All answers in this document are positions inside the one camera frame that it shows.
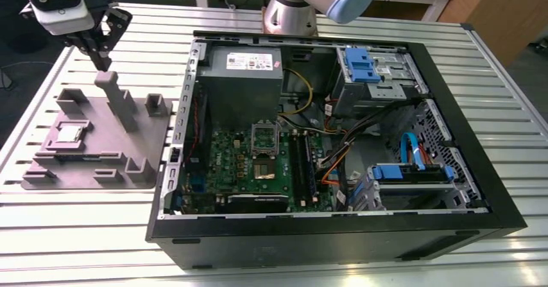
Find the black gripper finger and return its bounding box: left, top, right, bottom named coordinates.
left=64, top=30, right=104, bottom=73
left=100, top=7, right=133, bottom=73

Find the CPU with silver top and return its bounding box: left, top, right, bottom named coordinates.
left=56, top=125, right=82, bottom=143

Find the CPU socket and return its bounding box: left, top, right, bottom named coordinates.
left=252, top=159, right=278, bottom=181

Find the grey power supply unit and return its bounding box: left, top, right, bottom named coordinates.
left=197, top=46, right=285, bottom=124

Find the grey plastic parts rack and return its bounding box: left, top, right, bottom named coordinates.
left=20, top=70, right=176, bottom=191

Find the metal socket cover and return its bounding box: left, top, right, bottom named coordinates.
left=250, top=121, right=282, bottom=159

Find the metal locking lever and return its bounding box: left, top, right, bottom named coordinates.
left=276, top=119, right=286, bottom=159

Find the green motherboard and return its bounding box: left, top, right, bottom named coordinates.
left=177, top=128, right=338, bottom=214

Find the blue plastic drive latch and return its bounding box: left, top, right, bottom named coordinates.
left=344, top=48, right=381, bottom=84

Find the black RAM slot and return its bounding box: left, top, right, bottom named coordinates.
left=286, top=131, right=302, bottom=205

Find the RAM stick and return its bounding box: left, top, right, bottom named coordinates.
left=297, top=132, right=321, bottom=201

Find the grey metal drive cage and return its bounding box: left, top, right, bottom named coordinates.
left=333, top=46, right=429, bottom=117

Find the hard disk in blue carrier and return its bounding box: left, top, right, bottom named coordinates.
left=369, top=163, right=456, bottom=185

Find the black PC case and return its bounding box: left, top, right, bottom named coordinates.
left=145, top=30, right=528, bottom=271

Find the grey metal disk bay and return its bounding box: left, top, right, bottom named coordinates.
left=353, top=163, right=489, bottom=211

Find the wooden cabinet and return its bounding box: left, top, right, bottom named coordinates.
left=440, top=0, right=548, bottom=66

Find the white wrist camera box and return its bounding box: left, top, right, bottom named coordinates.
left=20, top=0, right=96, bottom=37

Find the yellow wire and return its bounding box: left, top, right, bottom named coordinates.
left=277, top=67, right=314, bottom=117

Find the black wire bundle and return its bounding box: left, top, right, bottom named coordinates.
left=316, top=97, right=432, bottom=169

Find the orange wire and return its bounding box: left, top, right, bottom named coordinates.
left=320, top=158, right=344, bottom=188

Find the blue wire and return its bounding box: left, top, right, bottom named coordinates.
left=401, top=132, right=429, bottom=172

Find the red wire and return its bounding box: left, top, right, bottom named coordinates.
left=408, top=145, right=434, bottom=170

